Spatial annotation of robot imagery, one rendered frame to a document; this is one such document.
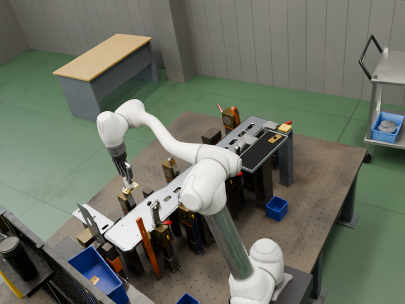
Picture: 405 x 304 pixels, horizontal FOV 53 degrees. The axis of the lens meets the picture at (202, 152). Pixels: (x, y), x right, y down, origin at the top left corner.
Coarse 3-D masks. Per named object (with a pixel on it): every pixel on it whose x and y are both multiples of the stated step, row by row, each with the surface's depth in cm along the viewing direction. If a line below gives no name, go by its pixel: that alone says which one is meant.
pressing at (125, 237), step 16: (240, 128) 281; (256, 128) 279; (224, 144) 270; (160, 192) 242; (144, 208) 233; (160, 208) 231; (176, 208) 229; (128, 224) 225; (144, 224) 223; (112, 240) 218; (128, 240) 216
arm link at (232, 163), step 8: (200, 152) 166; (208, 152) 163; (216, 152) 163; (224, 152) 163; (232, 152) 165; (216, 160) 158; (224, 160) 159; (232, 160) 161; (240, 160) 163; (224, 168) 158; (232, 168) 160; (240, 168) 166; (232, 176) 163
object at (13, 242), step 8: (8, 240) 143; (16, 240) 142; (0, 248) 140; (8, 248) 140; (16, 248) 140; (24, 248) 145; (8, 256) 140; (16, 256) 141; (24, 256) 144; (8, 264) 143; (16, 264) 143; (24, 264) 145; (32, 264) 149; (16, 272) 146; (24, 272) 146; (32, 272) 149; (24, 280) 149
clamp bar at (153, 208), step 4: (148, 204) 205; (152, 204) 205; (156, 204) 203; (152, 208) 202; (156, 208) 203; (152, 212) 205; (156, 212) 207; (152, 216) 207; (156, 216) 208; (152, 220) 210; (156, 220) 210; (156, 224) 212
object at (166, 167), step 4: (164, 164) 255; (168, 164) 255; (164, 168) 257; (168, 168) 253; (164, 172) 259; (168, 172) 255; (172, 172) 253; (168, 176) 259; (172, 176) 255; (176, 176) 257; (168, 180) 263; (180, 188) 267
